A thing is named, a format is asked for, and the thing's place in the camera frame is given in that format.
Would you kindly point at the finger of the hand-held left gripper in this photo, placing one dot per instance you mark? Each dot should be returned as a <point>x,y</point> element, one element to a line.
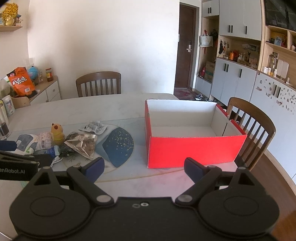
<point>42,160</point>
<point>8,145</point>

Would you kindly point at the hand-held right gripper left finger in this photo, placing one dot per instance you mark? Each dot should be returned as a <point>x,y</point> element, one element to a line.
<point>96,168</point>

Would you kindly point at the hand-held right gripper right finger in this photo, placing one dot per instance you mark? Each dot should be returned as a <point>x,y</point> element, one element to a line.
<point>193,168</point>

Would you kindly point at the pink white snack packet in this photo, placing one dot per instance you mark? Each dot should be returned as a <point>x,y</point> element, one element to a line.
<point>45,140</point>

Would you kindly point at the red cardboard box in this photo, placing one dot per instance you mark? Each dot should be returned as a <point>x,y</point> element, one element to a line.
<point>196,148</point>

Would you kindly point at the gold foil snack wrapper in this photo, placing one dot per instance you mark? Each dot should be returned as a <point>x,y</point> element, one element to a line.
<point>82,144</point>

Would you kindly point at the yellow bear toy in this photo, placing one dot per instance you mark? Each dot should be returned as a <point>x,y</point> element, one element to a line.
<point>57,134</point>

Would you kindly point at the silver printed wrapper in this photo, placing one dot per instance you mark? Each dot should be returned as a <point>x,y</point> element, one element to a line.
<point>93,127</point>

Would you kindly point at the tall glass bottle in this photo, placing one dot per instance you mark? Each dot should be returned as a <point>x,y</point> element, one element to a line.
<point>4,125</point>

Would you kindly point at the white printed mug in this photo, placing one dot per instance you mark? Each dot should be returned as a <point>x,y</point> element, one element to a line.
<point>8,105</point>

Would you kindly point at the wooden storage box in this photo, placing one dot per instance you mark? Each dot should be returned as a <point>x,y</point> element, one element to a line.
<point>20,102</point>

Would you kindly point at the orange snack bag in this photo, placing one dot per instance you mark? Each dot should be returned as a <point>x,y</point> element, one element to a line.
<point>22,81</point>

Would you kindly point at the white sideboard cabinet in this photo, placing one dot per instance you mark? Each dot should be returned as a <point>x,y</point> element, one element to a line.
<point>47,91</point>

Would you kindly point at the pile of shoes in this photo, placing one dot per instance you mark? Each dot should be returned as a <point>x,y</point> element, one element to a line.
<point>201,97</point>

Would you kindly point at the red doormat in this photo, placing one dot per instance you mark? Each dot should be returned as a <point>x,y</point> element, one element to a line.
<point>183,93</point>

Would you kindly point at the wooden slat-back chair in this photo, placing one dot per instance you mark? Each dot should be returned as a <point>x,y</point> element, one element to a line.
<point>98,83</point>
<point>256,125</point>

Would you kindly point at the blue globe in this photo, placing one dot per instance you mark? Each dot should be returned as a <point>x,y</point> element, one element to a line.
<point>33,72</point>

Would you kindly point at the red-lidded sauce jar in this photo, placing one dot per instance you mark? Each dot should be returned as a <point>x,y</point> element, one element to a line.
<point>49,74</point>

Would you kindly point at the brown cardboard carton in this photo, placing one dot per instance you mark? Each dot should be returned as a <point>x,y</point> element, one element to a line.
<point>209,71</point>

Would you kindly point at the white sticker-covered cabinet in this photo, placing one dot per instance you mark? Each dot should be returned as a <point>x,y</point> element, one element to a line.
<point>272,111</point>

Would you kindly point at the hanging tote bag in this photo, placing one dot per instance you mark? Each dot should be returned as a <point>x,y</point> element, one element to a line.
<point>205,39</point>

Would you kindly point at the large glass jar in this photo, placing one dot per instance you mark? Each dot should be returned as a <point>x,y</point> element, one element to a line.
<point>272,63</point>

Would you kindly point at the yellow flower ornament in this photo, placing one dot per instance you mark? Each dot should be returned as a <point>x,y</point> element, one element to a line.
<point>10,12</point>

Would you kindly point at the wooden wall shelf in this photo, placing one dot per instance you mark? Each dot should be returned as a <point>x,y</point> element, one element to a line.
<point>10,28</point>

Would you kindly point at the grey wall cabinet unit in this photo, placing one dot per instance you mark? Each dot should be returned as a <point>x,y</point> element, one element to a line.
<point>233,20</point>

